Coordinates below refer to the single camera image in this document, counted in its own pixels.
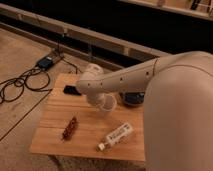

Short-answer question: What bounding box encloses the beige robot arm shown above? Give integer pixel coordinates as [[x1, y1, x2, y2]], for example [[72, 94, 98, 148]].
[[76, 51, 213, 171]]

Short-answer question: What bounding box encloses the small black object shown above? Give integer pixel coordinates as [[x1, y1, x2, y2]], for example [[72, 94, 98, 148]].
[[63, 85, 81, 96]]

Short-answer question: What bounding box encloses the dark blue bowl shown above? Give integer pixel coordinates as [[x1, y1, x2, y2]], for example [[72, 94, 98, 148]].
[[120, 92, 144, 107]]

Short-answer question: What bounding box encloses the wooden table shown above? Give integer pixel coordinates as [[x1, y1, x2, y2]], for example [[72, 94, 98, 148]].
[[29, 74, 145, 168]]

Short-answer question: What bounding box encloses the clear plastic bottle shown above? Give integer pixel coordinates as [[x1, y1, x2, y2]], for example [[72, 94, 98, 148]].
[[97, 123, 134, 151]]

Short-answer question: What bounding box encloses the brown snack bar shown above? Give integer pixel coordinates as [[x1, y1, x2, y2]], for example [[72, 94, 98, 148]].
[[62, 117, 78, 141]]

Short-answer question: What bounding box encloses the blue power box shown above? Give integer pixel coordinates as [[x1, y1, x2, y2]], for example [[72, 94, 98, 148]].
[[36, 56, 55, 70]]

